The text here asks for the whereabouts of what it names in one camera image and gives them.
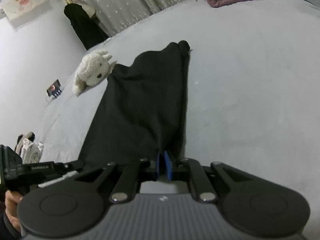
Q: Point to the smartphone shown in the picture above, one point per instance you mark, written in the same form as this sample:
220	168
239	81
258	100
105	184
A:
53	87

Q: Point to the beige folded clothes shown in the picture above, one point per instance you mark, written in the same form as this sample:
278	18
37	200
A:
25	140

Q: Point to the person's left hand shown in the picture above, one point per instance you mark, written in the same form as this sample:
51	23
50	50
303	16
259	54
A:
12	207

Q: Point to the white folded clothes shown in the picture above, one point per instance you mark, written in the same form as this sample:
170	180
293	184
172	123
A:
31	152

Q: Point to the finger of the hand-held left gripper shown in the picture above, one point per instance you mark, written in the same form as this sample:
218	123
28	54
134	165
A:
75	165

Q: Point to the blue phone stand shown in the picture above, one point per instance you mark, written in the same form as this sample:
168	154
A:
57	94

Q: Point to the black short-sleeved dress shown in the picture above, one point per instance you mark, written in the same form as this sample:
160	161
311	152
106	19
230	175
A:
142	105

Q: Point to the grey star-print curtain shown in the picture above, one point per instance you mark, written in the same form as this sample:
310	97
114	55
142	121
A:
130	2

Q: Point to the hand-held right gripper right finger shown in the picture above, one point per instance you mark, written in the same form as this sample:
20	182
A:
168	166

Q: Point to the grey bed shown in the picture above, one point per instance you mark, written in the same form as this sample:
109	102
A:
250	92

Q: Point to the black hanging garment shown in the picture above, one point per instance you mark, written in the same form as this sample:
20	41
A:
85	27

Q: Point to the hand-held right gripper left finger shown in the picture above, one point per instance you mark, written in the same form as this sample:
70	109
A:
157	166

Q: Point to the white plush dog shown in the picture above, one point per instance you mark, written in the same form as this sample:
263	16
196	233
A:
92	72

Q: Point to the cream hanging bag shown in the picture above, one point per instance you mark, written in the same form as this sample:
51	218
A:
89	11

